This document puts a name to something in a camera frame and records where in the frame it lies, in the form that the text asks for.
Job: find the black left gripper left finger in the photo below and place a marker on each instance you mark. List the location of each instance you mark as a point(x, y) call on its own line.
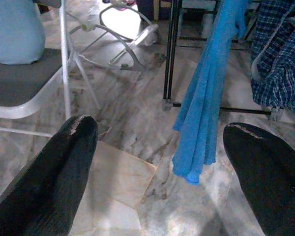
point(44, 184)

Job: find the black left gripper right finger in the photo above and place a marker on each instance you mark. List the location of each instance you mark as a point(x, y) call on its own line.
point(273, 184)

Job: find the bright blue hanging garment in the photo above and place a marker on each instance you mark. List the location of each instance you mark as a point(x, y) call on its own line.
point(199, 110)

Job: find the grey seat white folding chair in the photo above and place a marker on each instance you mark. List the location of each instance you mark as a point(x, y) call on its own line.
point(14, 83)

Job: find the blue plaid shirt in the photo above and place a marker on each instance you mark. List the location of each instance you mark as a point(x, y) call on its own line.
point(280, 73)

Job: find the light blue oval cushion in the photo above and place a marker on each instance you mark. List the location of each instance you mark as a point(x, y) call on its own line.
point(14, 32)

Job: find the black metal drying rack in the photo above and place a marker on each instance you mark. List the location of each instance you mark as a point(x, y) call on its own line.
point(171, 49)

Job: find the white tubular bouncer frame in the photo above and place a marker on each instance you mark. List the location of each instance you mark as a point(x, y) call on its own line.
point(147, 33)

